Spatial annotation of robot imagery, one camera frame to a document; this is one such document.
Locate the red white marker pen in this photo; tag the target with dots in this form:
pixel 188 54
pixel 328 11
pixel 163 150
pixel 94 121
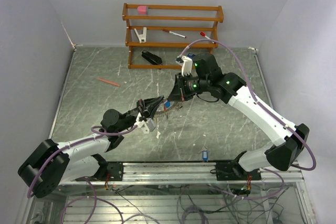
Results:
pixel 174 33

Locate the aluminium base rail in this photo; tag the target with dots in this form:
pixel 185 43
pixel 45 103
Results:
pixel 189 173

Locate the red capped white marker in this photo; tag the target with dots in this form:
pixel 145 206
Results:
pixel 207 37

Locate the black stapler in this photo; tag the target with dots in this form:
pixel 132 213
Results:
pixel 151 58

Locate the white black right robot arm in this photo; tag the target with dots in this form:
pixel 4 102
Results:
pixel 202 74

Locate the pink eraser block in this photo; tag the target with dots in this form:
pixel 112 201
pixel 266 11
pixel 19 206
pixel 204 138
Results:
pixel 142 10

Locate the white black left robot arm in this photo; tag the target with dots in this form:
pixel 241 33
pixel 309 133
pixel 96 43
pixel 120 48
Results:
pixel 52 164

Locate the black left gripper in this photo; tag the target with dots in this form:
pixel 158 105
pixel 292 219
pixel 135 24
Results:
pixel 149 102

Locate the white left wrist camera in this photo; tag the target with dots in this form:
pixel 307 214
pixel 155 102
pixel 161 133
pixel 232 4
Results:
pixel 146 125

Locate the blue stapler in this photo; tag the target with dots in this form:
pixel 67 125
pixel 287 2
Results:
pixel 191 55

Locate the white plastic clip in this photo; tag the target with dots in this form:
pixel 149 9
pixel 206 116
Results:
pixel 141 37

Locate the orange pencil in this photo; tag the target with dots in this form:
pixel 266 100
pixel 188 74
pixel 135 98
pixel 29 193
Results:
pixel 109 82

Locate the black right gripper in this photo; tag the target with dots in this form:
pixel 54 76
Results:
pixel 179 93

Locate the blue key tag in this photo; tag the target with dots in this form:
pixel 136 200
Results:
pixel 204 153

